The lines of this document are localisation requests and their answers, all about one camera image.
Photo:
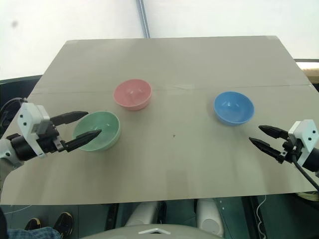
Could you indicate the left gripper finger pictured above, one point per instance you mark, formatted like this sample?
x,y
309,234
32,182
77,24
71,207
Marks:
x,y
83,139
68,117

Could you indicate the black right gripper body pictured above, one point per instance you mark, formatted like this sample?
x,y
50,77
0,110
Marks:
x,y
289,151

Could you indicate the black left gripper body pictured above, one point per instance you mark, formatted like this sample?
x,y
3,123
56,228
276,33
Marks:
x,y
48,143

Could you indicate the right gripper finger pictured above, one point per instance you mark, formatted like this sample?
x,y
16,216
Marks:
x,y
268,149
275,132

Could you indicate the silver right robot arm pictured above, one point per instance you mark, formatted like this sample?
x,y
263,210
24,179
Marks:
x,y
314,160

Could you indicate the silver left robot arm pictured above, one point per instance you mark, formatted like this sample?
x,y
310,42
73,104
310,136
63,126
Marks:
x,y
21,149

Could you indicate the green plastic bowl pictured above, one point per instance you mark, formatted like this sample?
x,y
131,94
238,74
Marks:
x,y
106,139

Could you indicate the blue plastic bowl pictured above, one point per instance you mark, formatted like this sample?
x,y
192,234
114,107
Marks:
x,y
233,107

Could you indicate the black curved barrier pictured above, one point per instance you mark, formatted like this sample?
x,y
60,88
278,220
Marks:
x,y
17,83

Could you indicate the red plastic bowl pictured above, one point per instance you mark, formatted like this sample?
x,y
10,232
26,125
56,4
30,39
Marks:
x,y
132,93

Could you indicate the light wooden board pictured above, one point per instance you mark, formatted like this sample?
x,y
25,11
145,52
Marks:
x,y
311,67

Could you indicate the black and yellow shoe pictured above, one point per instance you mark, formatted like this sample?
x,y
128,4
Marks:
x,y
63,221
33,223

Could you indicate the white robot leg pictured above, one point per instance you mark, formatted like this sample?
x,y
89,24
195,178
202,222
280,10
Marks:
x,y
209,216
142,211

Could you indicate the blue checked trouser leg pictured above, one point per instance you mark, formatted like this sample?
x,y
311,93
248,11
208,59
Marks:
x,y
30,233

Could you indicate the grey robot torso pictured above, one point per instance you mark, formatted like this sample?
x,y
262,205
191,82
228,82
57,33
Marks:
x,y
112,234

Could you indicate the grey metal pole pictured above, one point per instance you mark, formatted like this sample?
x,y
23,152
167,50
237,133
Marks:
x,y
144,22

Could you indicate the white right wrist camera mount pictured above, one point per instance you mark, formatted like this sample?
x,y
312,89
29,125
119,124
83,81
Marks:
x,y
307,132

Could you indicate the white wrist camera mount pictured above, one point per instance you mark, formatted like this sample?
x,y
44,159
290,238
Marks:
x,y
30,119
307,132

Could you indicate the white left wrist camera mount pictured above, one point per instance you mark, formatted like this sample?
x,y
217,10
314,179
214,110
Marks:
x,y
30,119

